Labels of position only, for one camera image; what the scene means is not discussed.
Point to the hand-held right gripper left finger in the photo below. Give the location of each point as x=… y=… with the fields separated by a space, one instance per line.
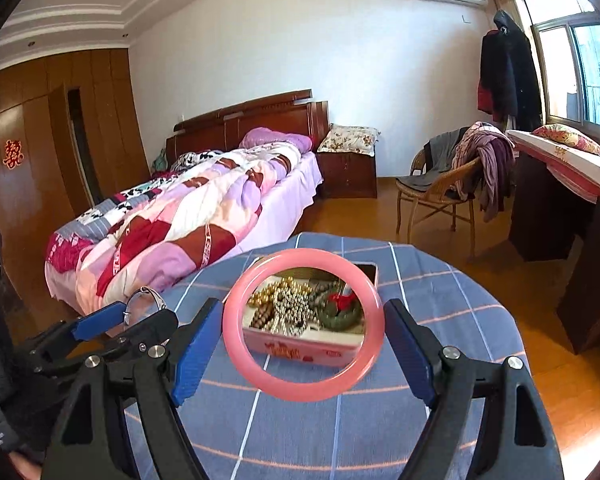
x=195 y=355

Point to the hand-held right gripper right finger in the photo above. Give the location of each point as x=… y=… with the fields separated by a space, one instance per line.
x=412 y=355

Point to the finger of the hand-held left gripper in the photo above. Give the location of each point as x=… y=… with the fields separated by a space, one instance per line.
x=145 y=332
x=100 y=321

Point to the pink bangle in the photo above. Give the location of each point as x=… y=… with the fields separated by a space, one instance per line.
x=231 y=320

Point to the pink tin box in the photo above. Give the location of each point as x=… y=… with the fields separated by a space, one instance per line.
x=290 y=347

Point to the round table blue plaid cloth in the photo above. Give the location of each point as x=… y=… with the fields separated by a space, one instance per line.
x=455 y=310

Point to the red ornament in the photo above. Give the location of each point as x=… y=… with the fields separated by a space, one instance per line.
x=342 y=300

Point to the patchwork quilt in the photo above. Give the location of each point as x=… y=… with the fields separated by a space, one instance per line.
x=190 y=210

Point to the wicker chair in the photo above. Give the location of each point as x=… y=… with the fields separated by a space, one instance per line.
x=432 y=195

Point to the green bag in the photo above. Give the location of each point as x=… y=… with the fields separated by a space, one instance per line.
x=159 y=164

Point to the red paper decoration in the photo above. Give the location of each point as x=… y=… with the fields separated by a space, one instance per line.
x=11 y=154

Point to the lavender bed sheet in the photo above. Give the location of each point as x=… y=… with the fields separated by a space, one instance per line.
x=290 y=190

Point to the wooden nightstand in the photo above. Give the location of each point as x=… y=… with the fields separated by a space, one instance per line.
x=350 y=175

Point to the dark wooden desk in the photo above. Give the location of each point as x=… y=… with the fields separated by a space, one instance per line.
x=545 y=210

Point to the mauve garment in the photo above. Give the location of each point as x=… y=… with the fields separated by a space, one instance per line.
x=497 y=170

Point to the grey garment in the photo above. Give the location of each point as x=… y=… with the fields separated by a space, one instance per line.
x=440 y=147

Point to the wooden wardrobe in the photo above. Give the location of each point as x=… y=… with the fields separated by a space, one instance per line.
x=30 y=110

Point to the floral cushion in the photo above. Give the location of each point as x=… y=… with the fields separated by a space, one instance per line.
x=347 y=139

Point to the pink striped garment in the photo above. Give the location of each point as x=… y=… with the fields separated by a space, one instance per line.
x=472 y=137

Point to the pink pillow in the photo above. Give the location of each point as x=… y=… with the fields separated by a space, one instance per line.
x=275 y=137

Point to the white red padded mat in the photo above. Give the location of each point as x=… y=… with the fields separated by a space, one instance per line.
x=560 y=152

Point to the wooden bed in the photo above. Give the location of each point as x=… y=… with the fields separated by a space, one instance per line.
x=270 y=115

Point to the red hanging garment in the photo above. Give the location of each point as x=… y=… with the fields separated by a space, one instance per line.
x=485 y=100

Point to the red floral pillow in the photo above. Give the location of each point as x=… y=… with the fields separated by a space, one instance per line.
x=570 y=137

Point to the dark hanging coats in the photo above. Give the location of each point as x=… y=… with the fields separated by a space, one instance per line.
x=510 y=75

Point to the window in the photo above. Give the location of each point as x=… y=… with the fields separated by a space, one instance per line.
x=595 y=70

